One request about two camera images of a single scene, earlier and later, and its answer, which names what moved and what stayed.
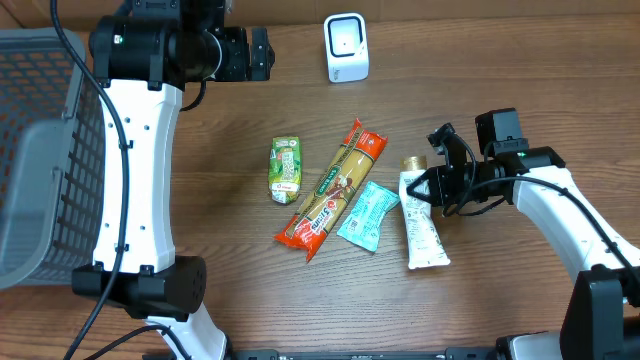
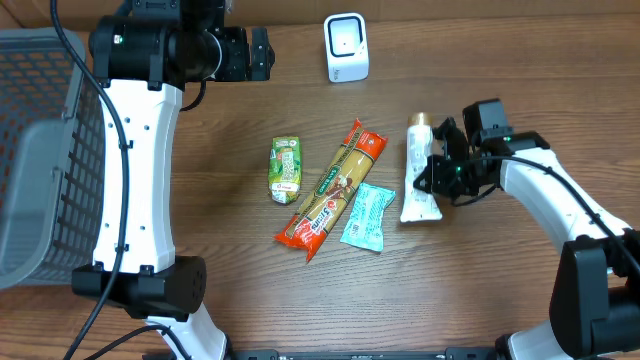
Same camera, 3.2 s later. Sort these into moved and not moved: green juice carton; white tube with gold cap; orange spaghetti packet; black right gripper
Moved: white tube with gold cap
Not moved: orange spaghetti packet; black right gripper; green juice carton
